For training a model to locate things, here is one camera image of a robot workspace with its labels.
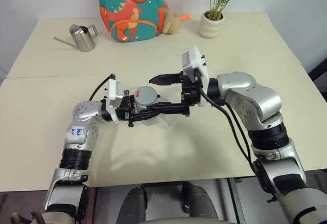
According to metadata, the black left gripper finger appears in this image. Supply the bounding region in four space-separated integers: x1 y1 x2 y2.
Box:
131 111 157 124

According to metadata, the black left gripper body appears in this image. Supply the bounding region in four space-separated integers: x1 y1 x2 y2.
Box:
114 90 137 128

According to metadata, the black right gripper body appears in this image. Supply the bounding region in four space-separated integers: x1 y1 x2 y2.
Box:
179 69 204 118

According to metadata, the grey lidded plastic cup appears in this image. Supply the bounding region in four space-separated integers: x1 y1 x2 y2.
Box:
134 85 158 113

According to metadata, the beige plush toy pendant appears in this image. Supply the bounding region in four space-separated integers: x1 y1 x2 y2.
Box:
162 11 180 35

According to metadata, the green plant in white pot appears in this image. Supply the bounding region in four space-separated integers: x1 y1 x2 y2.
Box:
198 0 247 39

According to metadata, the teal dinosaur backpack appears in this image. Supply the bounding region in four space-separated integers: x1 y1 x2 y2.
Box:
99 0 166 43

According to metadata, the stainless steel watering can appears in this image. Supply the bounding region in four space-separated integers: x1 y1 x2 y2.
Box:
53 24 103 53

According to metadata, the dark rounded shape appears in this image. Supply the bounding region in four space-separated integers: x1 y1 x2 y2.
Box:
119 186 148 221
181 181 219 221

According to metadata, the black furniture piece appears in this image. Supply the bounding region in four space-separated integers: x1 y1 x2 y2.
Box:
308 56 327 100

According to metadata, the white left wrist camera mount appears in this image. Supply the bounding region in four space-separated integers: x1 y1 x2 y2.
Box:
105 78 124 124

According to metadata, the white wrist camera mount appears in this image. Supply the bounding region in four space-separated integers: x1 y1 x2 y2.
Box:
105 78 124 124
181 45 211 107

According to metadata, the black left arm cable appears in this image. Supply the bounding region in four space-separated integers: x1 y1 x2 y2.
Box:
88 73 116 100

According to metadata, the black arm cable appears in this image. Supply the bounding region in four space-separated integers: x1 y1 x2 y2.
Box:
88 73 116 100
200 85 259 176

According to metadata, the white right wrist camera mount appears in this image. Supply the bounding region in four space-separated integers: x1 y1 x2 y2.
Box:
181 45 211 107

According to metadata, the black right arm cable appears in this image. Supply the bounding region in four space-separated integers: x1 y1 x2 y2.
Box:
200 85 259 176

